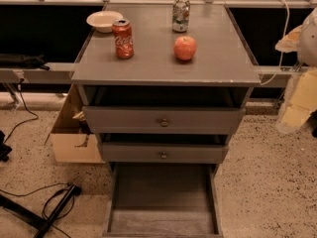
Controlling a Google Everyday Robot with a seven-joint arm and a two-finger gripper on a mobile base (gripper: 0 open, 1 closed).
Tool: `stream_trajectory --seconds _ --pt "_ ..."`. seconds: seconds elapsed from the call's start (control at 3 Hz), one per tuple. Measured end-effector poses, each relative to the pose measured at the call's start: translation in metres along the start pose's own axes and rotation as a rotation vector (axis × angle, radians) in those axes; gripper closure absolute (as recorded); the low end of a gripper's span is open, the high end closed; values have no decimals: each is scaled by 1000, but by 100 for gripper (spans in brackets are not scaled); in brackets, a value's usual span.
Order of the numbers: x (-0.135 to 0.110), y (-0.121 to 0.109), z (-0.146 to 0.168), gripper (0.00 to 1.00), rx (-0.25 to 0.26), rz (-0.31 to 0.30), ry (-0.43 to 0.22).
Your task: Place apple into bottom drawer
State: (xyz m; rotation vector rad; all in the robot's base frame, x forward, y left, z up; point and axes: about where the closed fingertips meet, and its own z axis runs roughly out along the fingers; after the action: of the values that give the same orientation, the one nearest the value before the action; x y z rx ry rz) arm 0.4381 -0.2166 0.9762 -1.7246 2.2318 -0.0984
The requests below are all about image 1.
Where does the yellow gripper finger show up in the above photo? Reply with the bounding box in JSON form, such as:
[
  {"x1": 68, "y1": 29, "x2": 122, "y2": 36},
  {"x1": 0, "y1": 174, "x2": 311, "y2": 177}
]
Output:
[
  {"x1": 276, "y1": 67, "x2": 317, "y2": 134},
  {"x1": 275, "y1": 25, "x2": 302, "y2": 53}
]

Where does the red apple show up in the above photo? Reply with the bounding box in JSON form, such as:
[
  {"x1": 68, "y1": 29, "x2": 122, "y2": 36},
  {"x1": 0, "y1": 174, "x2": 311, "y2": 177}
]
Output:
[{"x1": 173, "y1": 36, "x2": 197, "y2": 60}]

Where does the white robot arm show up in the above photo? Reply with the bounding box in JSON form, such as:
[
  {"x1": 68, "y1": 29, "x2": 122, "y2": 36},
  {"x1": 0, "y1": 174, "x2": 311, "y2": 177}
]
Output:
[{"x1": 275, "y1": 8, "x2": 317, "y2": 134}]

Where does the grey drawer cabinet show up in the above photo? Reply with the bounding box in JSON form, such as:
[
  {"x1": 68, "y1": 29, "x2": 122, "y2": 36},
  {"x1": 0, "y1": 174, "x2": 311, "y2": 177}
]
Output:
[{"x1": 70, "y1": 2, "x2": 262, "y2": 238}]

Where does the grey bottom drawer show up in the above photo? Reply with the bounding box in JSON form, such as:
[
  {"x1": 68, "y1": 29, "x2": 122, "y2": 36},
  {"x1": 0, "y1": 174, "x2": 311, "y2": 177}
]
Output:
[{"x1": 102, "y1": 163, "x2": 224, "y2": 238}]

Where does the grey drawer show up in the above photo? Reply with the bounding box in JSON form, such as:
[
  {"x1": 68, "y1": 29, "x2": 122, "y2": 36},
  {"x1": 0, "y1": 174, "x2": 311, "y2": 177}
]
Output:
[
  {"x1": 98, "y1": 143, "x2": 228, "y2": 164},
  {"x1": 102, "y1": 163, "x2": 224, "y2": 238},
  {"x1": 83, "y1": 106, "x2": 245, "y2": 135}
]

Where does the grey middle drawer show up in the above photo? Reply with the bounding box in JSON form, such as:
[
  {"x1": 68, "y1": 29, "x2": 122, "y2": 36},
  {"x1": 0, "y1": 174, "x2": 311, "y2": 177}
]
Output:
[{"x1": 98, "y1": 143, "x2": 228, "y2": 164}]

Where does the grey top drawer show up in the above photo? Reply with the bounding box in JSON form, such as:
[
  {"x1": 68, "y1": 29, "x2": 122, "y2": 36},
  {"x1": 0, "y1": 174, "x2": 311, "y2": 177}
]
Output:
[{"x1": 83, "y1": 106, "x2": 245, "y2": 135}]

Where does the green white soda can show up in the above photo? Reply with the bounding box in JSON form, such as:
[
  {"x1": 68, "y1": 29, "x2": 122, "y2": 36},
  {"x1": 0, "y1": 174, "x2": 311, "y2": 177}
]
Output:
[{"x1": 172, "y1": 0, "x2": 190, "y2": 33}]

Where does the red cola can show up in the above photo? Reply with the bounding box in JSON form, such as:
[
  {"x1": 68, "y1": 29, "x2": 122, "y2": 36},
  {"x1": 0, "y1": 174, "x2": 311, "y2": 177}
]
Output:
[{"x1": 112, "y1": 18, "x2": 134, "y2": 59}]

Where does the white bowl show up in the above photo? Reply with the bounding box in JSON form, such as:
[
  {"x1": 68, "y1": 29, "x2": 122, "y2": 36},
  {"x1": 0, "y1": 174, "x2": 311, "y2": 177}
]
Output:
[{"x1": 86, "y1": 11, "x2": 122, "y2": 33}]

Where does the cardboard box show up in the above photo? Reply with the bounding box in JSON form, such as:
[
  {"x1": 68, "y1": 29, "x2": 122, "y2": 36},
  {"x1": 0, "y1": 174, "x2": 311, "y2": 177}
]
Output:
[{"x1": 50, "y1": 85, "x2": 102, "y2": 164}]

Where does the black object left edge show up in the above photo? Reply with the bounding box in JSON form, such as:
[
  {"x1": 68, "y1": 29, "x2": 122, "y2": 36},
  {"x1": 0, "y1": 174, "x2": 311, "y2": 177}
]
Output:
[{"x1": 0, "y1": 131, "x2": 12, "y2": 162}]

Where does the black stand base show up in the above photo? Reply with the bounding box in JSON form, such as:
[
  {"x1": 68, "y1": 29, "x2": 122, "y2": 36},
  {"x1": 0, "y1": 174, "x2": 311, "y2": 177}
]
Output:
[{"x1": 0, "y1": 183, "x2": 82, "y2": 238}]

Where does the white cable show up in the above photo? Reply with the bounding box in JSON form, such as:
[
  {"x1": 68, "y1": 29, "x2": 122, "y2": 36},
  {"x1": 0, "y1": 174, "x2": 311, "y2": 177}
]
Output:
[{"x1": 260, "y1": 0, "x2": 291, "y2": 87}]

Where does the black floor cable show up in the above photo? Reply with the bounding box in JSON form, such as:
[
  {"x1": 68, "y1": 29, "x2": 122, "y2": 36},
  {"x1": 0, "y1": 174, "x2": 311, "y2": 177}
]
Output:
[{"x1": 2, "y1": 77, "x2": 40, "y2": 145}]

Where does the black bag on rail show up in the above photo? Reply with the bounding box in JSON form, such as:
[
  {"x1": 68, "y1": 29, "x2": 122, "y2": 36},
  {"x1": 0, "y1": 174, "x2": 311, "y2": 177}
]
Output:
[{"x1": 0, "y1": 54, "x2": 50, "y2": 70}]

